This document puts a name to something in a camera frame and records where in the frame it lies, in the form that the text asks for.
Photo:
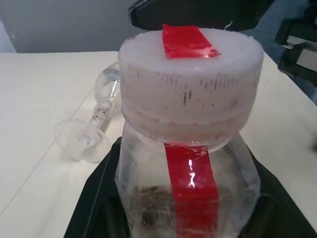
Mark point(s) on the clear wine glass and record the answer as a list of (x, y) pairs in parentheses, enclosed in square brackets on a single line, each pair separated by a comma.
[(99, 119)]

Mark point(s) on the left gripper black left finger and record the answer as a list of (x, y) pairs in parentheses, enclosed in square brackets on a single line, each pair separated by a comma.
[(96, 198)]

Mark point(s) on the dark equipment box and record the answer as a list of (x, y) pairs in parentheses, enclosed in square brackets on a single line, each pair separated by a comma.
[(299, 49)]

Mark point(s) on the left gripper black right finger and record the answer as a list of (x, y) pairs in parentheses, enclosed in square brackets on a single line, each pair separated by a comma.
[(280, 213)]

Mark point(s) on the clear bottle with red tape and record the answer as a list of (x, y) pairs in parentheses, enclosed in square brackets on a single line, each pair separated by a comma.
[(148, 188)]

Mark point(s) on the black textured object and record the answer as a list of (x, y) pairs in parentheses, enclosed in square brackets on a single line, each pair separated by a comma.
[(198, 12)]

